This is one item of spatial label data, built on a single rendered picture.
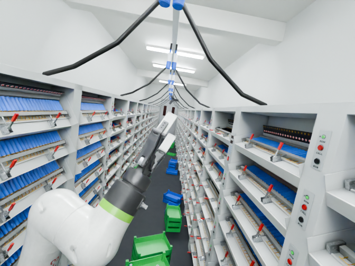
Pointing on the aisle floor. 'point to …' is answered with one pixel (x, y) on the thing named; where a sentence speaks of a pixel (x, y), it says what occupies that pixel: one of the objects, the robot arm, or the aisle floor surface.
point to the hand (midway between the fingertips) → (170, 128)
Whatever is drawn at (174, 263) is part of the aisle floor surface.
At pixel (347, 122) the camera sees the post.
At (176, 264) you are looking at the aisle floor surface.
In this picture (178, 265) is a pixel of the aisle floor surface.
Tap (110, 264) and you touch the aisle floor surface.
